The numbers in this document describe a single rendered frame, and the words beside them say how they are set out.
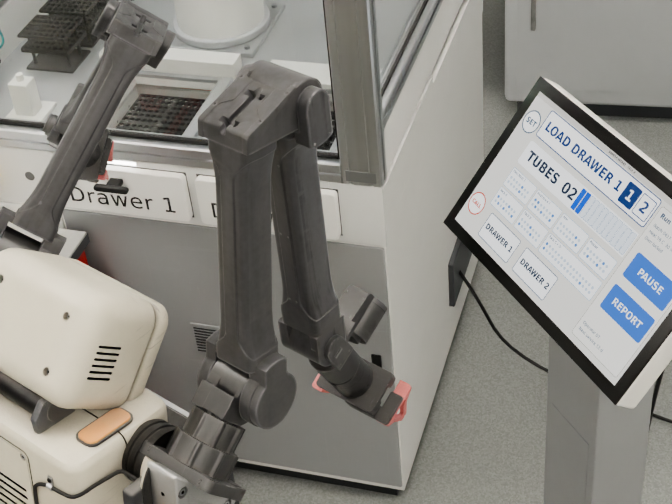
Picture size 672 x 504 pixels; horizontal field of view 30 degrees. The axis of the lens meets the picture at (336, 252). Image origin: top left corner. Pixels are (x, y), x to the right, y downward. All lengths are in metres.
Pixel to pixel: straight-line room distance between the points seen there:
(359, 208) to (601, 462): 0.65
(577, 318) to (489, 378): 1.33
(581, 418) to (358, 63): 0.75
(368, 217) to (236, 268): 0.99
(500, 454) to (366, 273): 0.79
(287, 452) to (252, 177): 1.66
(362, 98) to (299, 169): 0.81
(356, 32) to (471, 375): 1.36
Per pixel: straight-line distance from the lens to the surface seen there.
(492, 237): 2.15
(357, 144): 2.32
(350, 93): 2.26
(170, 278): 2.71
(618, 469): 2.40
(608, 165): 2.04
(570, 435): 2.38
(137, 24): 1.83
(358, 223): 2.44
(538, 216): 2.10
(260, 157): 1.38
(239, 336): 1.51
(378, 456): 2.90
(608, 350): 1.95
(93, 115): 1.81
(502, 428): 3.19
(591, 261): 2.01
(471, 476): 3.08
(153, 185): 2.53
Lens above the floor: 2.35
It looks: 39 degrees down
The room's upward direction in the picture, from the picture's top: 6 degrees counter-clockwise
